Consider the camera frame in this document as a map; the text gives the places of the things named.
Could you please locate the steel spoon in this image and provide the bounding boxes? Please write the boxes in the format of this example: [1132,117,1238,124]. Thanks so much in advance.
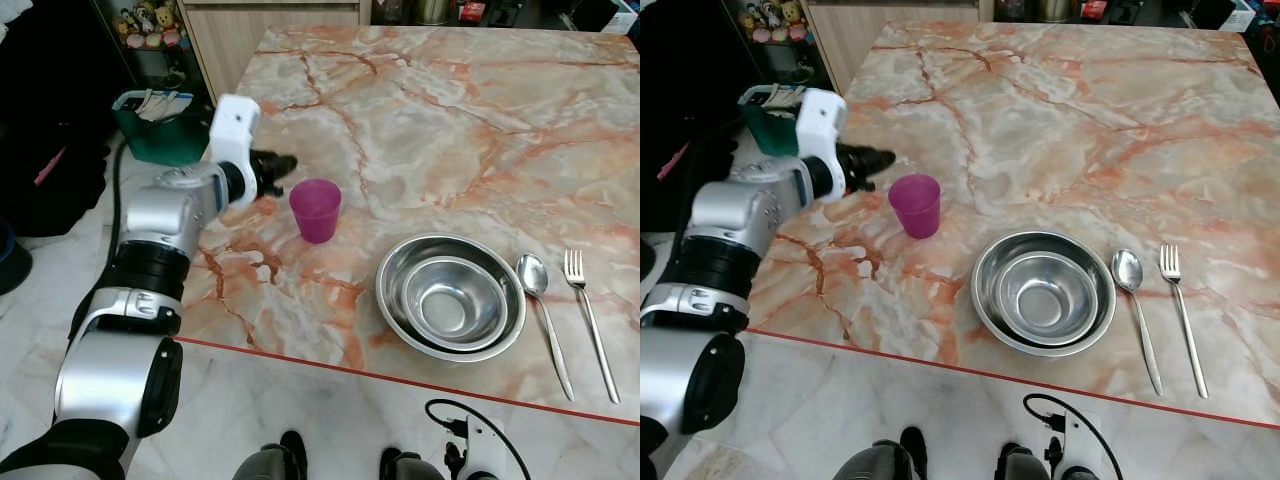
[1111,248,1164,397]
[515,253,576,403]

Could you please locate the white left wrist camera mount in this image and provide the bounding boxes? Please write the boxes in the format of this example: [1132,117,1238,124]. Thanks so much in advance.
[797,88,849,181]
[208,95,263,186]

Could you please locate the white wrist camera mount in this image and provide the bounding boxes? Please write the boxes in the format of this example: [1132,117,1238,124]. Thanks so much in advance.
[208,95,263,186]
[1058,408,1101,479]
[462,412,501,480]
[797,88,849,181]

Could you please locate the black robot right leg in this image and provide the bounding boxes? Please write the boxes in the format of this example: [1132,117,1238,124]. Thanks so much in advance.
[995,442,1056,480]
[378,448,446,480]

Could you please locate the small steel bowl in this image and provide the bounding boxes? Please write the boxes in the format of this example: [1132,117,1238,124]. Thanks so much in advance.
[404,256,514,353]
[996,252,1103,348]

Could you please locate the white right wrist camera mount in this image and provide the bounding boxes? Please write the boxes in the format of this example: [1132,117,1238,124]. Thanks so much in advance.
[1058,408,1101,479]
[462,412,501,480]

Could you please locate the green plastic basket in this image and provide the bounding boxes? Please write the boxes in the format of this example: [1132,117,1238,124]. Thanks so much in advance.
[738,84,811,158]
[112,90,216,167]

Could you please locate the black robot left leg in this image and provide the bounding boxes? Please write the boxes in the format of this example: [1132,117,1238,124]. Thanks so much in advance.
[232,430,309,480]
[833,426,928,480]

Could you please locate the purple plastic cup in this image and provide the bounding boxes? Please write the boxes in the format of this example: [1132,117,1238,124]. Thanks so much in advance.
[289,179,342,244]
[888,173,942,240]

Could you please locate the steel fork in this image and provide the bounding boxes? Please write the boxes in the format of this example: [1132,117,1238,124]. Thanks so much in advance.
[1160,244,1209,400]
[563,249,622,405]

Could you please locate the large steel bowl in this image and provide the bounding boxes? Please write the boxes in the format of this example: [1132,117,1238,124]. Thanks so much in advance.
[971,230,1117,358]
[375,233,527,363]

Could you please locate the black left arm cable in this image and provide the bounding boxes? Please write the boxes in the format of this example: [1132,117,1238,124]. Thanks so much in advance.
[110,135,133,243]

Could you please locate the black robot leg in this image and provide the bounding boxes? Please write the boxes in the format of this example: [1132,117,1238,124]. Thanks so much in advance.
[378,448,446,480]
[232,430,309,480]
[995,442,1056,480]
[833,426,928,480]

